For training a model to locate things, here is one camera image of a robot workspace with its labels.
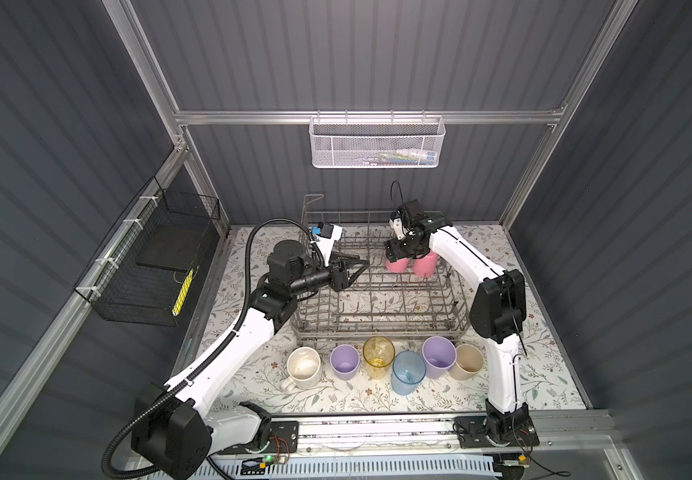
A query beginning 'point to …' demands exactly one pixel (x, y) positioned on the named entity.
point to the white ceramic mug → (303, 367)
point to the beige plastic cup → (469, 361)
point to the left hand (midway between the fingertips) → (365, 261)
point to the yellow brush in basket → (183, 292)
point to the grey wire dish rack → (381, 307)
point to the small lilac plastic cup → (344, 361)
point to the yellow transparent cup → (378, 355)
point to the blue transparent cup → (408, 369)
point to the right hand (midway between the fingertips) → (400, 252)
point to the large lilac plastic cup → (438, 353)
